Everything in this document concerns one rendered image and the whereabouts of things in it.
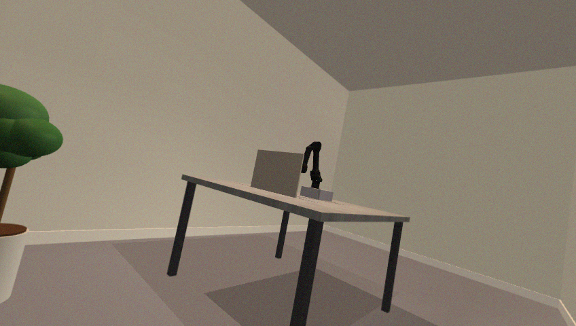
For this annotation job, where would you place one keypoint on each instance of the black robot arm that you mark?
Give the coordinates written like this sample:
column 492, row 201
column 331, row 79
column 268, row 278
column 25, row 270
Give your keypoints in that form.
column 314, row 173

